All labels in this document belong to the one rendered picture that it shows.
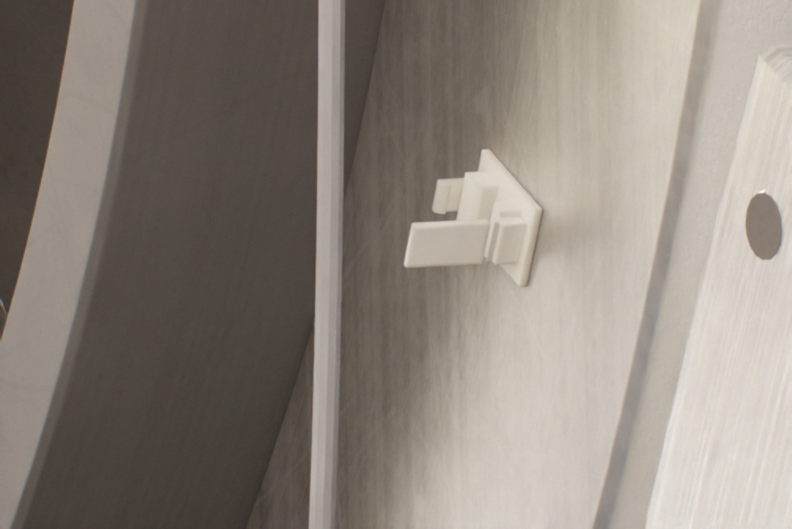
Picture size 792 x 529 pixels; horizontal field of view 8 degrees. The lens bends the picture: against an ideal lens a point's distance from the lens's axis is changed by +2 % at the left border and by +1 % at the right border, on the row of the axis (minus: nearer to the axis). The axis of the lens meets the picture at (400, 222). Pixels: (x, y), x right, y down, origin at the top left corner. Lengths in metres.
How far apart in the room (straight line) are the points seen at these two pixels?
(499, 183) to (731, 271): 0.09
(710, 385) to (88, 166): 0.16
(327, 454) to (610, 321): 0.06
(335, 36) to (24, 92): 0.92
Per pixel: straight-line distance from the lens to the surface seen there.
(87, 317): 1.01
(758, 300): 0.86
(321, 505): 0.96
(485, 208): 0.95
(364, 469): 1.01
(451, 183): 0.96
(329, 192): 0.95
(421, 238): 0.94
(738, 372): 0.87
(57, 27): 1.87
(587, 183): 0.93
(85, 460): 1.03
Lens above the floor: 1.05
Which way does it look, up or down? 5 degrees down
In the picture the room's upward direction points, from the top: 1 degrees counter-clockwise
